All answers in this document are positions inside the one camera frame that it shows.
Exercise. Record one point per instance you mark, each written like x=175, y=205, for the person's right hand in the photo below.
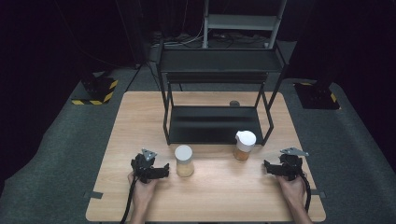
x=292, y=189

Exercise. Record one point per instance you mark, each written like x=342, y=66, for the small dark round disc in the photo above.
x=234, y=103

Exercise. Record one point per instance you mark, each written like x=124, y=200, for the black metal two-tier rack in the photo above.
x=214, y=124

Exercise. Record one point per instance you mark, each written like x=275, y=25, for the glass jar with spout lid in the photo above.
x=244, y=144

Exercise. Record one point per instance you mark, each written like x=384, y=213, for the grey metal shelf frame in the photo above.
x=241, y=21

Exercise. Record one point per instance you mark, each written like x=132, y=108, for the black stand base striped edge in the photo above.
x=98, y=88
x=316, y=96

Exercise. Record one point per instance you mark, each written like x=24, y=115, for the grey tape piece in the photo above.
x=93, y=195
x=320, y=194

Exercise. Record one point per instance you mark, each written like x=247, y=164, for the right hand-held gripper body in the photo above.
x=291, y=165

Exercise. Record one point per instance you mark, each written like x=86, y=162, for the person's left hand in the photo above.
x=143, y=190

